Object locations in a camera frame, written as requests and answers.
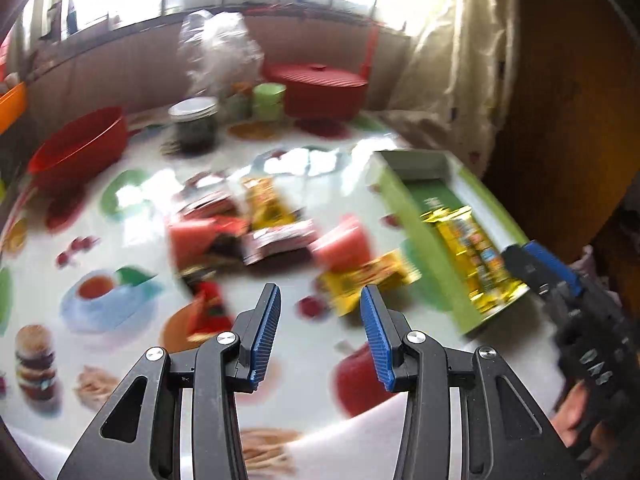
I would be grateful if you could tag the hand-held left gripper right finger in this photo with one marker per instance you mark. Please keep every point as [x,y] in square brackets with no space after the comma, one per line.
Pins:
[377,340]

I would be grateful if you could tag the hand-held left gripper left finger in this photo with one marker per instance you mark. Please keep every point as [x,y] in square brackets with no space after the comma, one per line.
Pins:
[265,335]

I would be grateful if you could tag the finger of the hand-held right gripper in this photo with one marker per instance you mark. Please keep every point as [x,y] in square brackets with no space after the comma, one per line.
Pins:
[555,267]
[522,267]

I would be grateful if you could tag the gold snack packet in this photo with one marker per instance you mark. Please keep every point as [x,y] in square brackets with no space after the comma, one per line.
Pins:
[492,285]
[455,232]

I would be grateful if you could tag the small red snack packet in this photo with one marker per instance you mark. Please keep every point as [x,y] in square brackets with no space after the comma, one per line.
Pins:
[207,310]

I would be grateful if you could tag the yellow snack packet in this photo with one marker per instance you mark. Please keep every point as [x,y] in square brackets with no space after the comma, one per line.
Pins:
[365,277]
[267,205]

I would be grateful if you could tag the white and brown snack packet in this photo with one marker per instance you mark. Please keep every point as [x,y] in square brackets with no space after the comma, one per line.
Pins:
[280,240]

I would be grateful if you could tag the pink jelly cup red lid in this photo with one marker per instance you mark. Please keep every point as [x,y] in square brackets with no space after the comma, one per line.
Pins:
[192,240]
[345,245]

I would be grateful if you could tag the green cardboard box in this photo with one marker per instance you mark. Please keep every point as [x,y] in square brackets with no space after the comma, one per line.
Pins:
[400,200]

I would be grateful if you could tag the person's right hand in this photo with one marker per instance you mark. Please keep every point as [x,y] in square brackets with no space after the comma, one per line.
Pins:
[570,410]

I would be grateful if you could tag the glossy printed table cover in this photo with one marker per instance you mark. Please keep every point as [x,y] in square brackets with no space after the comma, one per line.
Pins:
[140,245]

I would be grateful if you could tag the brown wooden cabinet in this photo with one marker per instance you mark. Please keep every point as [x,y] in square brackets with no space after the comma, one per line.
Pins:
[565,110]

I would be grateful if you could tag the glass jar with white lid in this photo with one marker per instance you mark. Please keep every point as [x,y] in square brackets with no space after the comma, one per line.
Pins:
[192,132]

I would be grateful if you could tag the cream patterned curtain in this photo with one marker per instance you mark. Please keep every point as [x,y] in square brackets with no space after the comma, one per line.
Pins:
[460,60]

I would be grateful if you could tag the green lidded jar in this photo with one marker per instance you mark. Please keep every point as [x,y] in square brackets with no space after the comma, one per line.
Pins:
[268,102]

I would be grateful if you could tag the red plastic basin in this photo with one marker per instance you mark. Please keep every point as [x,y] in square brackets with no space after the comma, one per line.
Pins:
[75,155]

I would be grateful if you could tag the clear plastic bag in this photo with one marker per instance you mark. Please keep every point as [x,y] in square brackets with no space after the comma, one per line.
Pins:
[220,50]

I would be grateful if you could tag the orange box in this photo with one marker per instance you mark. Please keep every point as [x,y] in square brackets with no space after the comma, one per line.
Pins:
[12,105]

